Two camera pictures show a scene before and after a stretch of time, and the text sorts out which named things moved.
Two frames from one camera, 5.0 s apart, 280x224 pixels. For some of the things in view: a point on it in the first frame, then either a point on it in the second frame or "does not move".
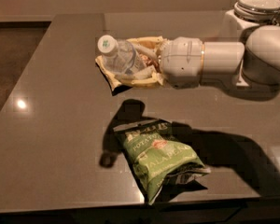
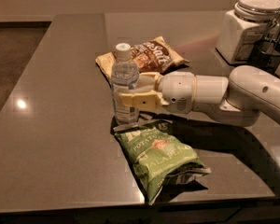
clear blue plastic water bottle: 120,56 -> 124,79
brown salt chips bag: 147,71 does not move
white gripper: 181,62 -> 177,90
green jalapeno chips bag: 158,157 does not move
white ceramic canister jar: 252,10 does not move
